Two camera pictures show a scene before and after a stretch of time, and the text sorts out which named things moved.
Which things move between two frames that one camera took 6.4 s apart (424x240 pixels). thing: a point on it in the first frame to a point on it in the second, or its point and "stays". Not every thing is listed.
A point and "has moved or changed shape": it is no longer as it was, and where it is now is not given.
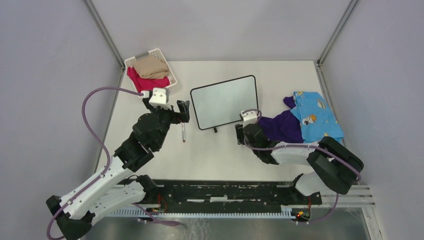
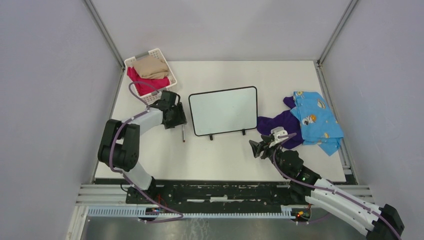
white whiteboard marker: [183, 128] stays
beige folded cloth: [149, 67] stays
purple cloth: [285, 126] stays
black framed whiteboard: [223, 102] has moved or changed shape
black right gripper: [239, 134] to [256, 147]
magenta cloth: [143, 84] stays
